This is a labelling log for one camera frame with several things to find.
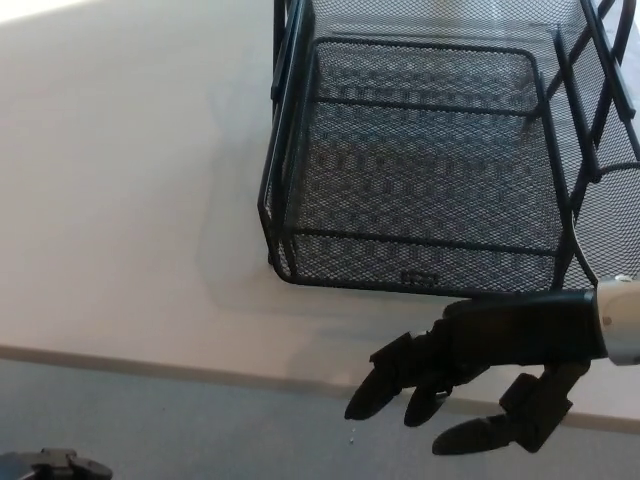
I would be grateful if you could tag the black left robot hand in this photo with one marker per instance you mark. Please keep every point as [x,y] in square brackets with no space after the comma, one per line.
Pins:
[65,467]

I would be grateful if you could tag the black mesh tray with label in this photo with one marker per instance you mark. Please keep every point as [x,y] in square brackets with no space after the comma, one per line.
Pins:
[420,277]

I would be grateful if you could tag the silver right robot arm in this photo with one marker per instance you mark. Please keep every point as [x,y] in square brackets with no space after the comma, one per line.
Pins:
[622,320]

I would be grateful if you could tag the black mesh sliding tray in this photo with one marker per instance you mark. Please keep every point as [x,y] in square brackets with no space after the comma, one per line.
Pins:
[617,130]

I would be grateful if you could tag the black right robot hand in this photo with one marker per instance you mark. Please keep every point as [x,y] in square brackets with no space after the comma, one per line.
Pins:
[510,330]

